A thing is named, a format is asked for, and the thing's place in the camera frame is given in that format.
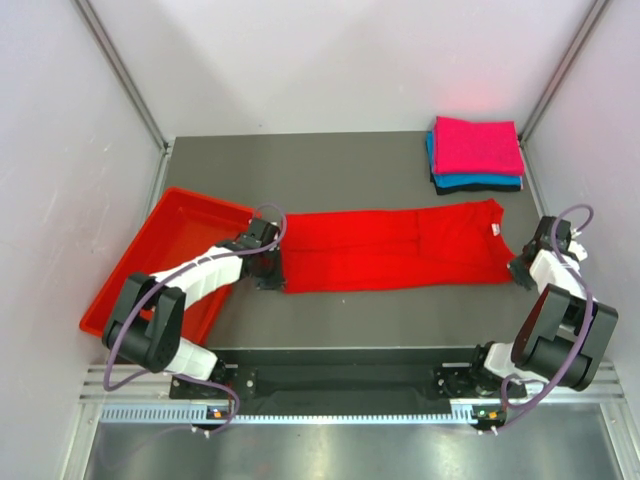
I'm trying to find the red t-shirt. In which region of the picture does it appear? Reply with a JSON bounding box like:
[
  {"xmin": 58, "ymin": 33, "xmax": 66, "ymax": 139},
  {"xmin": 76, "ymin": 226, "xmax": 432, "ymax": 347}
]
[{"xmin": 281, "ymin": 199, "xmax": 514, "ymax": 294}]

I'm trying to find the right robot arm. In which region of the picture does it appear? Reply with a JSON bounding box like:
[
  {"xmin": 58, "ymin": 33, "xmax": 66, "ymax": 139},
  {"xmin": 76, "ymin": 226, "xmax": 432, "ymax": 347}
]
[{"xmin": 434, "ymin": 216, "xmax": 619, "ymax": 401}]

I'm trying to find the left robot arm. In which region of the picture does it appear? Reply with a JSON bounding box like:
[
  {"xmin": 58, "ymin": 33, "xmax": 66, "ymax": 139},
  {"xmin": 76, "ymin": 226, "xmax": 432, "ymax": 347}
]
[{"xmin": 102, "ymin": 216, "xmax": 288, "ymax": 397}]

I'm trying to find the black folded t-shirt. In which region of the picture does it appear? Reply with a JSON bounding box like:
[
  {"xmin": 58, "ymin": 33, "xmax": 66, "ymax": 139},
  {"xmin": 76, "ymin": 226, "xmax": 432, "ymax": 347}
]
[{"xmin": 430, "ymin": 174, "xmax": 522, "ymax": 196}]

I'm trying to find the red plastic bin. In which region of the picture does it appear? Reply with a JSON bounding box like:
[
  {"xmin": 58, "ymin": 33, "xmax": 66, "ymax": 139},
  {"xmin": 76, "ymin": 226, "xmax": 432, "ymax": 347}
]
[{"xmin": 79, "ymin": 187, "xmax": 253, "ymax": 337}]

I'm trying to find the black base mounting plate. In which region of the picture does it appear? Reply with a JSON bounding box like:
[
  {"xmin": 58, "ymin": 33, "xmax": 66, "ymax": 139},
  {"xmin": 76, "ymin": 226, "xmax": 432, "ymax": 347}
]
[{"xmin": 168, "ymin": 347, "xmax": 526, "ymax": 402}]

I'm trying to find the blue folded t-shirt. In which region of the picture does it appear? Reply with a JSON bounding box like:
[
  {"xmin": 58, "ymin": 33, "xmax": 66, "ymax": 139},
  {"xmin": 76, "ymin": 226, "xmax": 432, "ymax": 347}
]
[{"xmin": 425, "ymin": 131, "xmax": 522, "ymax": 191}]

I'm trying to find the pink folded t-shirt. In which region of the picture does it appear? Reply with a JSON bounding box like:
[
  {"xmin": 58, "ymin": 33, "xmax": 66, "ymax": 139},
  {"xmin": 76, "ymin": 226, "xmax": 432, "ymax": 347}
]
[{"xmin": 433, "ymin": 116, "xmax": 525, "ymax": 176}]

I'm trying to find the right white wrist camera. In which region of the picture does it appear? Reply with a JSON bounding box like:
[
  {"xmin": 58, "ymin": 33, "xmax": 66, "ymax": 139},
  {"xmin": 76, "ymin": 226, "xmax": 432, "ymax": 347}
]
[{"xmin": 568, "ymin": 229, "xmax": 588, "ymax": 262}]

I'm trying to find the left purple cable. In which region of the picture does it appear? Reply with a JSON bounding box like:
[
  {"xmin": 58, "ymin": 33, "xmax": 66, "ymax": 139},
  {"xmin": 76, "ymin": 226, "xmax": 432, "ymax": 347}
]
[{"xmin": 99, "ymin": 202, "xmax": 289, "ymax": 461}]

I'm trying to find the aluminium front rail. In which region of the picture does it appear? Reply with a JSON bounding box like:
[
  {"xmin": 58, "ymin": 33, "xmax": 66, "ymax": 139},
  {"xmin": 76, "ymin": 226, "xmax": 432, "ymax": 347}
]
[{"xmin": 79, "ymin": 362, "xmax": 626, "ymax": 426}]

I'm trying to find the right aluminium frame post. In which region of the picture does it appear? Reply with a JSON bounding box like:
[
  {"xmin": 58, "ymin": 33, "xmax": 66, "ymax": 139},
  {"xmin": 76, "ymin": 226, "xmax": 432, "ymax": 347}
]
[{"xmin": 517, "ymin": 0, "xmax": 614, "ymax": 144}]

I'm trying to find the aluminium frame post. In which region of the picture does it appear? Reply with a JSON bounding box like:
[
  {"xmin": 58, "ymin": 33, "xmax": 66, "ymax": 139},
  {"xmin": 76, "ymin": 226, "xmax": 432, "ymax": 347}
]
[
  {"xmin": 517, "ymin": 0, "xmax": 614, "ymax": 144},
  {"xmin": 69, "ymin": 0, "xmax": 174, "ymax": 151}
]

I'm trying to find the left aluminium frame post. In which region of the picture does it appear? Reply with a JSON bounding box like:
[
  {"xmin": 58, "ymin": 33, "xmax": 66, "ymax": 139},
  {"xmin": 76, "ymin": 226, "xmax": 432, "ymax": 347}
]
[{"xmin": 69, "ymin": 0, "xmax": 174, "ymax": 151}]

